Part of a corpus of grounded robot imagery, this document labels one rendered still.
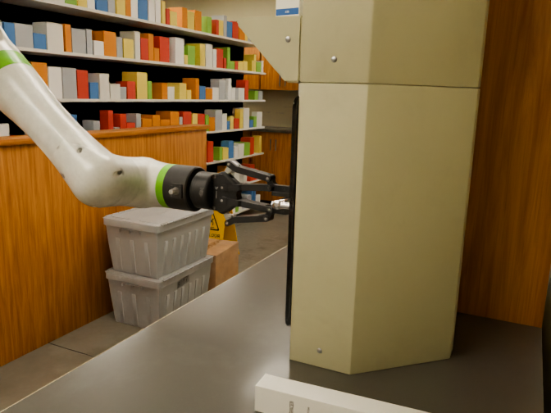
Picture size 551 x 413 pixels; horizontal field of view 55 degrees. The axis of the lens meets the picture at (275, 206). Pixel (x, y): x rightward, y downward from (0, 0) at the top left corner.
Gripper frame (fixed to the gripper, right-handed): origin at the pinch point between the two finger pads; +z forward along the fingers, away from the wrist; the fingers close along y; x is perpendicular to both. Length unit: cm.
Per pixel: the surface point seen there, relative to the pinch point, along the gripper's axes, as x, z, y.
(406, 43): -7.6, 20.5, 27.1
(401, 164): -6.5, 21.1, 9.1
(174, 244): 161, -143, -65
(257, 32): -11.7, -2.2, 28.6
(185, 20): 309, -240, 87
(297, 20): -11.8, 4.6, 30.1
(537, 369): 7, 45, -26
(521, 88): 25.4, 36.2, 22.6
